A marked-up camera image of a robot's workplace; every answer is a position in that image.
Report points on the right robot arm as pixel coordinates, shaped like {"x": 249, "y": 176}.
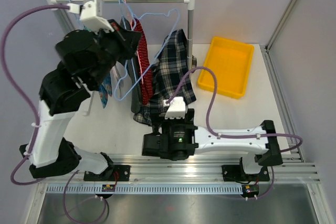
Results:
{"x": 178, "y": 138}

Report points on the blue floral skirt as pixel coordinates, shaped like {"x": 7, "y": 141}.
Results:
{"x": 105, "y": 90}

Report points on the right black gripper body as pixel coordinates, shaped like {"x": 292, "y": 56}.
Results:
{"x": 159, "y": 118}

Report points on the dark grey dotted skirt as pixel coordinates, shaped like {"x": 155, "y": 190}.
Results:
{"x": 133, "y": 70}

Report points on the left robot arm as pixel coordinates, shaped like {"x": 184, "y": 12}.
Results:
{"x": 86, "y": 58}

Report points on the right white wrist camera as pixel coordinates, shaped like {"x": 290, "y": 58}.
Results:
{"x": 176, "y": 109}

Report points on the plaid skirt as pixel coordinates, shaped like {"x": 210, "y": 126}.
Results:
{"x": 168, "y": 70}

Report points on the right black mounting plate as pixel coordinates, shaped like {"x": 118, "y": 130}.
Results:
{"x": 234, "y": 173}

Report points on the white skirt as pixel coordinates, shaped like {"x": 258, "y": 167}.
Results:
{"x": 116, "y": 83}

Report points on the black mounting plate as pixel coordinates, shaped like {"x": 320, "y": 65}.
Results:
{"x": 121, "y": 173}
{"x": 234, "y": 173}

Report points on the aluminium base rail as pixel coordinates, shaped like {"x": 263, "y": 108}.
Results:
{"x": 207, "y": 169}

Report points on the silver clothes rack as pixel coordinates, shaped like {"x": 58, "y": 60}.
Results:
{"x": 67, "y": 26}

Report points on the red dotted skirt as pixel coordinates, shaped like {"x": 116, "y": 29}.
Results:
{"x": 146, "y": 81}

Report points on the pink hanger of red skirt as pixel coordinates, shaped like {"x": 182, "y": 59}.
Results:
{"x": 130, "y": 20}

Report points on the white slotted cable duct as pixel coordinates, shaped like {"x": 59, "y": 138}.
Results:
{"x": 147, "y": 189}

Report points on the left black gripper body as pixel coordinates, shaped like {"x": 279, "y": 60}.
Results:
{"x": 108, "y": 45}

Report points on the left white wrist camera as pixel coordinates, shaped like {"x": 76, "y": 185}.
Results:
{"x": 90, "y": 14}

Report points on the yellow plastic bin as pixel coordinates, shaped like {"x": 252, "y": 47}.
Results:
{"x": 230, "y": 61}

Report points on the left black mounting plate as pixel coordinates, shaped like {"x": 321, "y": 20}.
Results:
{"x": 121, "y": 173}

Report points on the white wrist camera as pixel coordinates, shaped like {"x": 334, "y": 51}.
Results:
{"x": 90, "y": 14}
{"x": 176, "y": 109}

